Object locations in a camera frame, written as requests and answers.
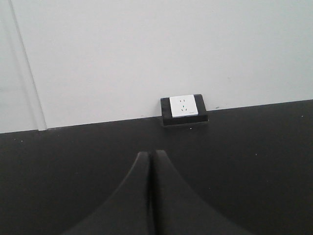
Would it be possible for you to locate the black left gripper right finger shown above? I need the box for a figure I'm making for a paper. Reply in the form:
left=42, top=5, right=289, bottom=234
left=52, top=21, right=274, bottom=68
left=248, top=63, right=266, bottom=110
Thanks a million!
left=151, top=150, right=247, bottom=235

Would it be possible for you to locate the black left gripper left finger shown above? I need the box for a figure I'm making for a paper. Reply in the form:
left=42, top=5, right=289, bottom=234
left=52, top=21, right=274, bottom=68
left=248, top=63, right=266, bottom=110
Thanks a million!
left=64, top=152, right=151, bottom=235

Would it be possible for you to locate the white socket in black box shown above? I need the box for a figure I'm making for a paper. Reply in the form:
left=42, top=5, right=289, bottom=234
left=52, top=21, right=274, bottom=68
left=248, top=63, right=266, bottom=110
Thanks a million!
left=160, top=94, right=208, bottom=127

